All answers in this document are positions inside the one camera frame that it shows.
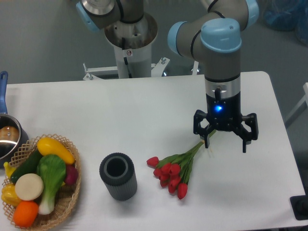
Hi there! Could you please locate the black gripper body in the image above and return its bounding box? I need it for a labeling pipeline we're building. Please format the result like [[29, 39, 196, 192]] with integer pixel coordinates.
[[193, 93, 258, 141]]

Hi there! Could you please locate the red tulip bouquet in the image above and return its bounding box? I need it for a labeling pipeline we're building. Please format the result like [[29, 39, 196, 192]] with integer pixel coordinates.
[[146, 140, 205, 200]]

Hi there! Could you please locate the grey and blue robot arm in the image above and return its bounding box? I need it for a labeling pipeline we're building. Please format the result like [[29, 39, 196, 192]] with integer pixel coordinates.
[[76, 0, 259, 146]]

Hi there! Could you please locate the black device at table edge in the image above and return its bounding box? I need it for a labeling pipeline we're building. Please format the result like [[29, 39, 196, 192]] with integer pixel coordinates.
[[290, 195, 308, 220]]

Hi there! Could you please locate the dark grey ribbed vase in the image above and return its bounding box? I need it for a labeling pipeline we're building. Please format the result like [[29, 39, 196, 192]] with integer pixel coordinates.
[[99, 153, 138, 201]]

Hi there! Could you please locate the blue plastic bag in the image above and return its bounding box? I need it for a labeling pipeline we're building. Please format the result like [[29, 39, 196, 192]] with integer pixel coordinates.
[[261, 0, 308, 46]]

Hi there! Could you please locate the red radish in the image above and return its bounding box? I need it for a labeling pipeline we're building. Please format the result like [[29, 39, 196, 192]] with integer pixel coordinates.
[[64, 165, 78, 185]]

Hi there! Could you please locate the woven wicker basket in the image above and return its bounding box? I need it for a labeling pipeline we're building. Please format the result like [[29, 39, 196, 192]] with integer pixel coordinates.
[[0, 134, 81, 231]]

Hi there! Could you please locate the green bok choy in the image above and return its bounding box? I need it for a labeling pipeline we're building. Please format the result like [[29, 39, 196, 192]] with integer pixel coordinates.
[[37, 154, 66, 215]]

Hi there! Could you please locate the yellow squash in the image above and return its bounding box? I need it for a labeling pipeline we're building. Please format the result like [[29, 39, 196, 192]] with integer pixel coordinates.
[[37, 137, 75, 165]]

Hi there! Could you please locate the green cucumber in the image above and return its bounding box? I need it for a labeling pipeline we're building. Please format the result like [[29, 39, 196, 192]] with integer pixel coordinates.
[[10, 149, 43, 183]]

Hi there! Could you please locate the round cream bread slice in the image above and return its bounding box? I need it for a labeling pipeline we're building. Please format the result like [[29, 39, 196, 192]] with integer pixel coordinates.
[[15, 173, 44, 201]]

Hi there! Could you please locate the orange fruit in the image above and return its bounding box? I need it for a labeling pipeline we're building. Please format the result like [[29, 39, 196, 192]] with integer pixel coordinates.
[[13, 201, 39, 228]]

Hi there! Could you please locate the yellow banana tip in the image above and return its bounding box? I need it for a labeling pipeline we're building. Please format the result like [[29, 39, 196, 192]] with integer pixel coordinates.
[[3, 162, 16, 179]]

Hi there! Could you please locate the yellow bell pepper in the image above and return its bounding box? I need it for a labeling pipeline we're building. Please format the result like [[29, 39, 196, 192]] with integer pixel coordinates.
[[1, 183, 22, 207]]

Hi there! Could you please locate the white frame at right edge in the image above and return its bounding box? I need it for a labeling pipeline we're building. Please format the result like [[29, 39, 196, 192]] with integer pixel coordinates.
[[284, 82, 308, 128]]

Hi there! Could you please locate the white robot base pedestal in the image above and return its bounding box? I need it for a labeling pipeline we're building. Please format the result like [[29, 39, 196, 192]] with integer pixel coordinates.
[[83, 13, 170, 80]]

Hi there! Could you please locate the steel pot with blue handle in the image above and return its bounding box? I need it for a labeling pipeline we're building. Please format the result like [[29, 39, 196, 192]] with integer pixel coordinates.
[[0, 71, 28, 168]]

